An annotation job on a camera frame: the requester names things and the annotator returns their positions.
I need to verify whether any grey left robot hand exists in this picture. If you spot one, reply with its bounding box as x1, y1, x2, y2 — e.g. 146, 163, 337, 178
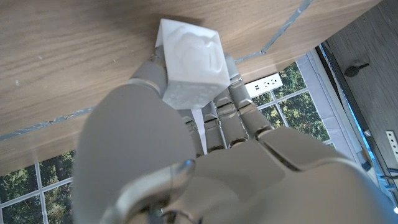
71, 46, 398, 224

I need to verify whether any white power strip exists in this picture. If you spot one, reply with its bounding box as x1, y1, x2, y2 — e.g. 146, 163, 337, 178
244, 73, 284, 98

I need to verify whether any printed window backdrop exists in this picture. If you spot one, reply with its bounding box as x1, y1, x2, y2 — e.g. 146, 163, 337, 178
0, 49, 371, 224

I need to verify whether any black door handle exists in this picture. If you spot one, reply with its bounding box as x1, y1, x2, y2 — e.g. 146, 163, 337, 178
343, 62, 371, 78

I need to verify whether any small white box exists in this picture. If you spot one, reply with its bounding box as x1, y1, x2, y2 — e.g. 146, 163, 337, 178
154, 17, 231, 110

